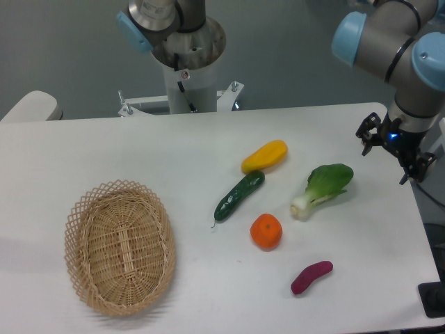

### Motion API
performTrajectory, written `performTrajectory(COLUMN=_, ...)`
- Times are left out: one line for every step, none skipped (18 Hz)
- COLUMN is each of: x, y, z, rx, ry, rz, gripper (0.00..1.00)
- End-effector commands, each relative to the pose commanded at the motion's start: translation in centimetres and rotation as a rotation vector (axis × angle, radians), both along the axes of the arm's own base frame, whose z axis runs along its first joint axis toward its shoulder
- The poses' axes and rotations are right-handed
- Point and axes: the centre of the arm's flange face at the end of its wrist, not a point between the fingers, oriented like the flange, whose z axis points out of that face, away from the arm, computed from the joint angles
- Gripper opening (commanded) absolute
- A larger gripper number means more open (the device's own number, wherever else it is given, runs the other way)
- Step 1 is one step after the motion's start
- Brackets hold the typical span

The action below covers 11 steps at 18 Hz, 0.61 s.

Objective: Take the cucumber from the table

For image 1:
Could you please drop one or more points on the orange tangerine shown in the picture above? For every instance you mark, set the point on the orange tangerine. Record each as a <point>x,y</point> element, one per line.
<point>266,232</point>

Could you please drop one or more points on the black device at table edge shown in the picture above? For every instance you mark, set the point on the black device at table edge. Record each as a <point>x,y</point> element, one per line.
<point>432,298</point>

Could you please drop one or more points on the green cucumber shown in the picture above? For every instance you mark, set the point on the green cucumber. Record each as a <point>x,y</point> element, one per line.
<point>250,183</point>

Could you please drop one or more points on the white chair armrest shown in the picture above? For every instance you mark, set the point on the white chair armrest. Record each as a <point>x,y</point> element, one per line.
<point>36,106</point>

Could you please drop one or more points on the green bok choy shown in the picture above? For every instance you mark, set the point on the green bok choy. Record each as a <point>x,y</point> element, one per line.
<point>323,184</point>

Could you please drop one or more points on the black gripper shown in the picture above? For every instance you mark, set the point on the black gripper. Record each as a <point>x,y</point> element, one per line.
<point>402,144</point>

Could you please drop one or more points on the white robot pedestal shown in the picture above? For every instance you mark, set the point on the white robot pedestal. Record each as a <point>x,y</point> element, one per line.
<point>190,63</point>

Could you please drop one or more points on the purple sweet potato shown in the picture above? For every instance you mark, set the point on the purple sweet potato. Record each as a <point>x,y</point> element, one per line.
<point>309,274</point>

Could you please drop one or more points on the woven wicker basket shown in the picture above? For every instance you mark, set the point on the woven wicker basket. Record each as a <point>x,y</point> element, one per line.
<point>119,248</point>

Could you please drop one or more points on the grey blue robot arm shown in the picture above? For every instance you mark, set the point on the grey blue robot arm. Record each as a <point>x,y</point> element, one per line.
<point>386,44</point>

